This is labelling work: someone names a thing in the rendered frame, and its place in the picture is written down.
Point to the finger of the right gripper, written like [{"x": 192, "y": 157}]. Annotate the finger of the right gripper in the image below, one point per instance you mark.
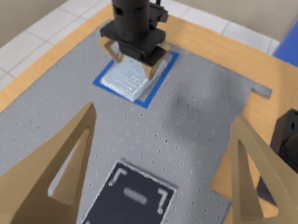
[
  {"x": 105, "y": 44},
  {"x": 149, "y": 72}
]

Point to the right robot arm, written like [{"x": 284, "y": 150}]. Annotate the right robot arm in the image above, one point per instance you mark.
[{"x": 287, "y": 148}]

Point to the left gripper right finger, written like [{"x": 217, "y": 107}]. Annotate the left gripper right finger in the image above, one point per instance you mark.
[{"x": 280, "y": 179}]

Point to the blue tape outline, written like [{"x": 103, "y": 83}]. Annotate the blue tape outline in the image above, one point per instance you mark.
[{"x": 155, "y": 87}]

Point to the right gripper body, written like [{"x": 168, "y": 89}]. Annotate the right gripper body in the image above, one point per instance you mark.
[{"x": 136, "y": 33}]

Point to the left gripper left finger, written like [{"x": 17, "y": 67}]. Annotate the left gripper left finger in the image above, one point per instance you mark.
[{"x": 24, "y": 187}]

